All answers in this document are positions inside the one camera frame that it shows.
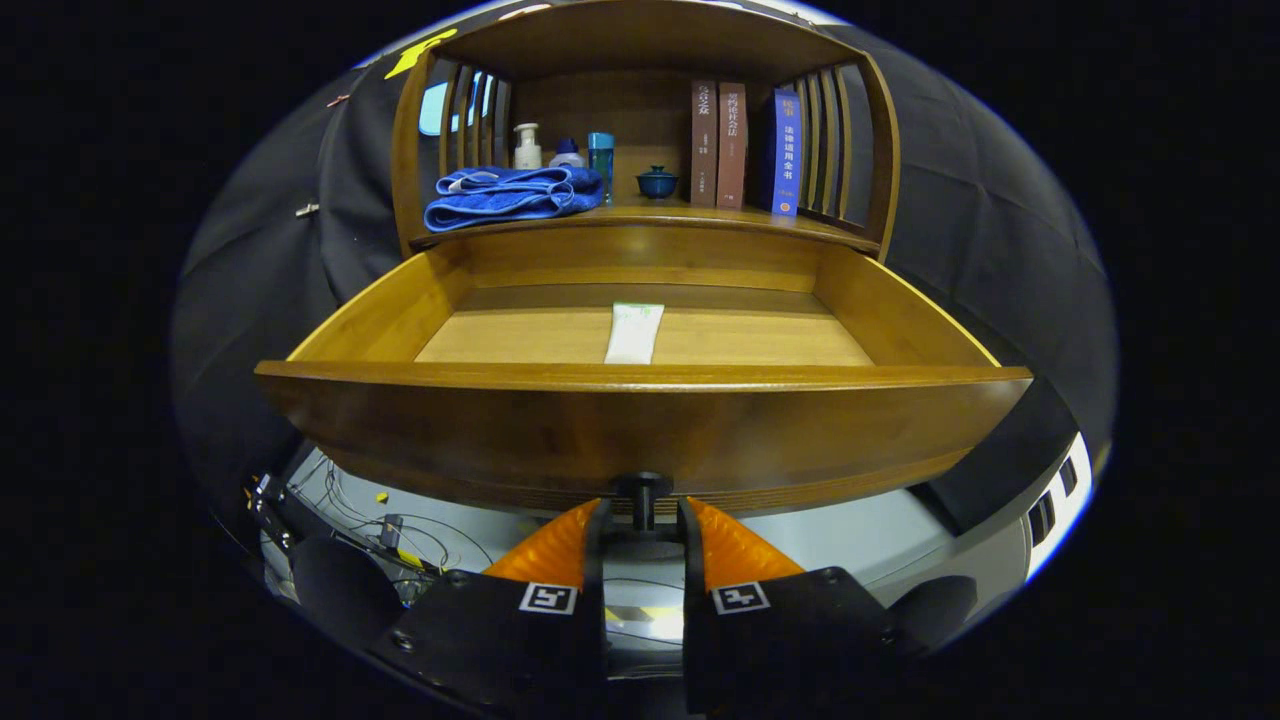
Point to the white slotted panel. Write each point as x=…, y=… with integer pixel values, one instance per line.
x=1075, y=500

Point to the blue lidded teacup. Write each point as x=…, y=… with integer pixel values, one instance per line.
x=657, y=185

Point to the blue book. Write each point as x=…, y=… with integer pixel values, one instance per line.
x=786, y=150

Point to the white bottle with blue cap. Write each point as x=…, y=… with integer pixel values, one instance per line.
x=567, y=156

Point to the blue folded towel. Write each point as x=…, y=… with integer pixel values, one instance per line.
x=500, y=200

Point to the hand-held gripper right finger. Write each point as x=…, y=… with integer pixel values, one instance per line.
x=790, y=640

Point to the reddish brown book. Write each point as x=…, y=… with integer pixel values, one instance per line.
x=731, y=150

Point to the dark brown book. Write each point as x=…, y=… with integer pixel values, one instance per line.
x=703, y=150

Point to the wooden countertop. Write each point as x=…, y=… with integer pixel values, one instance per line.
x=720, y=222

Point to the white squeeze tube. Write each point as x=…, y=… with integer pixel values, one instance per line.
x=633, y=335

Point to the wooden cabinet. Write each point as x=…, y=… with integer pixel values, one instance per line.
x=620, y=110

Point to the wooden drawer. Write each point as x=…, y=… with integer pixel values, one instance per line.
x=600, y=440

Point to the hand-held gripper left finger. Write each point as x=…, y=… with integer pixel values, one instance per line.
x=500, y=640

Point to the white pump bottle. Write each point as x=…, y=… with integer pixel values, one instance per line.
x=527, y=150

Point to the black backdrop cloth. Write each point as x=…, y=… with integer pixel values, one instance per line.
x=1000, y=250

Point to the teal cylindrical bottle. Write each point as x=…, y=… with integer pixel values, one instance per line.
x=601, y=155

